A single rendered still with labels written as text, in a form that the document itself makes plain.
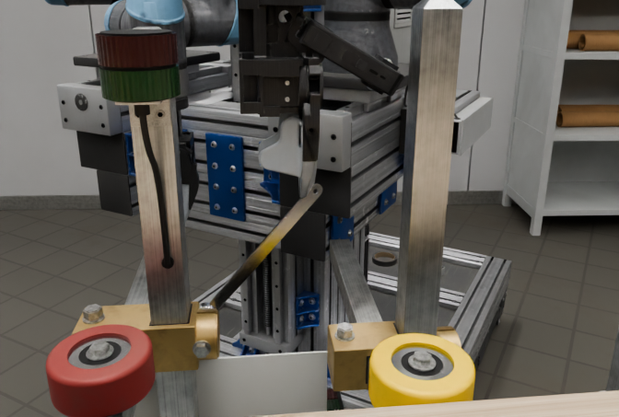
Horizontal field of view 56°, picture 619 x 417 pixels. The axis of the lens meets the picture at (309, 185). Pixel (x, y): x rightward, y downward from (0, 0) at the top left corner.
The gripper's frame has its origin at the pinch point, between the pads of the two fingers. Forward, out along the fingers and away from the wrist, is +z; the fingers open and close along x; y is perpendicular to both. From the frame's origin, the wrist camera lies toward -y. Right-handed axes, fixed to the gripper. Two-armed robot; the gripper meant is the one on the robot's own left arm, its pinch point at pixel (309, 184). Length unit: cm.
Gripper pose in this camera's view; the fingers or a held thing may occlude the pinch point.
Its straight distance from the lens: 63.1
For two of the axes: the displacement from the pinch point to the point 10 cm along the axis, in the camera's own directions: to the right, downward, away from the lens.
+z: -0.1, 9.5, 3.2
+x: 1.0, 3.2, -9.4
